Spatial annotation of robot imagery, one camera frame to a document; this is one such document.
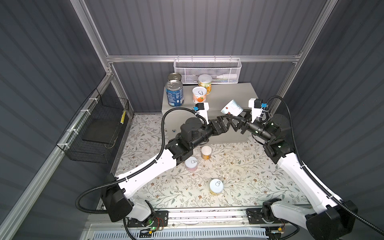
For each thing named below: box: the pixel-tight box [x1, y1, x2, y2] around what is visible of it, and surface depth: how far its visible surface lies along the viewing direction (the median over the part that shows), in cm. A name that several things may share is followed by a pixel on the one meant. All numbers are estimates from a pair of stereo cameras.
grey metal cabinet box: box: [162, 83, 258, 143], surface depth 61 cm
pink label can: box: [185, 156, 198, 172], surface depth 88 cm
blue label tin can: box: [165, 80, 185, 108], surface depth 72 cm
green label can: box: [220, 99, 244, 117], surface depth 62 cm
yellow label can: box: [209, 178, 224, 196], surface depth 80 cm
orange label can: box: [192, 86, 207, 104], surface depth 76 cm
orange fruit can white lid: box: [201, 145, 212, 160], surface depth 93 cm
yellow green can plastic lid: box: [198, 74, 213, 95], surface depth 80 cm
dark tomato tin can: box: [167, 72, 182, 82], surface depth 77 cm
